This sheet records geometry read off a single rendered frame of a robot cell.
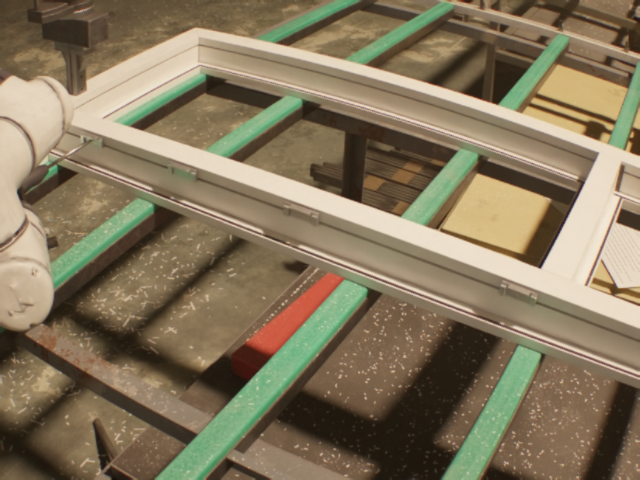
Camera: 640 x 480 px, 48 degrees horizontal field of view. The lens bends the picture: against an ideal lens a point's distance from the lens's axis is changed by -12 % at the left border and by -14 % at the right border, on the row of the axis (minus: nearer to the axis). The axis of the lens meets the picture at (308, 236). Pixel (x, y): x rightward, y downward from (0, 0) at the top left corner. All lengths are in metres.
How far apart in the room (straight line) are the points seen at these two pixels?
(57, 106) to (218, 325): 1.44
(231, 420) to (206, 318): 1.48
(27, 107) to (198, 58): 0.77
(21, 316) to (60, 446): 1.18
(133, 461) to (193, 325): 1.16
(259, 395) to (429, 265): 0.26
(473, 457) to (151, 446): 0.53
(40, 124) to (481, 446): 0.59
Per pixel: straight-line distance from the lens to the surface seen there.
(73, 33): 1.30
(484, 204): 1.64
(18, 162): 0.83
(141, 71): 1.46
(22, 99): 0.89
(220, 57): 1.56
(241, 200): 1.07
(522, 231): 1.58
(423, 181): 2.31
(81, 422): 2.02
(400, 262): 0.98
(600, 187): 1.17
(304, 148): 3.11
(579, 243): 1.03
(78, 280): 1.06
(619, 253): 1.59
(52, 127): 0.89
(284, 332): 1.28
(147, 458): 1.15
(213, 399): 1.23
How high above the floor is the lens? 1.47
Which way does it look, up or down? 34 degrees down
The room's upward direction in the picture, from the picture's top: 3 degrees clockwise
